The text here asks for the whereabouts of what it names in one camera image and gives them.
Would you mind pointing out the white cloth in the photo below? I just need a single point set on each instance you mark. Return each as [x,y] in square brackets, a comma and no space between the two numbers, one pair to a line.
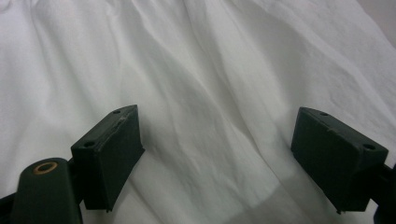
[199,68]

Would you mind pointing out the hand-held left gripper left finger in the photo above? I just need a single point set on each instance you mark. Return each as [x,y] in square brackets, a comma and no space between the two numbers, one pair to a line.
[106,161]

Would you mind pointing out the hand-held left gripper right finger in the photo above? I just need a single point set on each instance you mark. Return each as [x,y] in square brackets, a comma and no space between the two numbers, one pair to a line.
[336,158]

